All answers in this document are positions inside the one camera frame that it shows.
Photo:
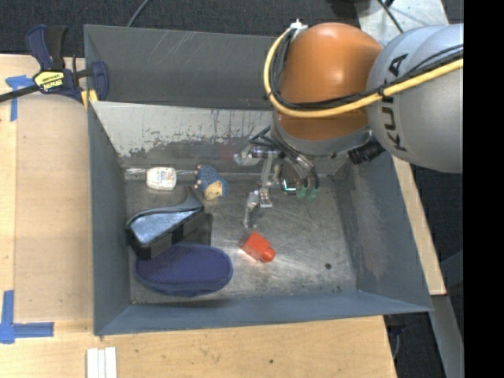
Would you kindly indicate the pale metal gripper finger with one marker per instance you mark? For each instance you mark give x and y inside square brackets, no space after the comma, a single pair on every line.
[265,199]
[249,211]

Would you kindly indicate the red plastic block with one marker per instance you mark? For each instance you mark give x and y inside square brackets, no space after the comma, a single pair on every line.
[258,246]

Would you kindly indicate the blue and tan toy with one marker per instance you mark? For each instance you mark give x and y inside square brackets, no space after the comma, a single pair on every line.
[210,181]

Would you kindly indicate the grey metal bin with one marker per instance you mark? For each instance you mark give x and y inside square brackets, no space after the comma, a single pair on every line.
[299,250]

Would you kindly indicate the dark blue cloth pouch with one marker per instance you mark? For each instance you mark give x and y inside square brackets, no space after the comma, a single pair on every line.
[185,270]

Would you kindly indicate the black and grey case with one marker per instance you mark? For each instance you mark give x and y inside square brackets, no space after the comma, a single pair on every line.
[161,227]

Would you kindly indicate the white printed packet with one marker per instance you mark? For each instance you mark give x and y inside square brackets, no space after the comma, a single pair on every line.
[160,178]

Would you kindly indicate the black cylinder on white bracket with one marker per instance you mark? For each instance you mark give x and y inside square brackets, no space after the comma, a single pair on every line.
[364,153]

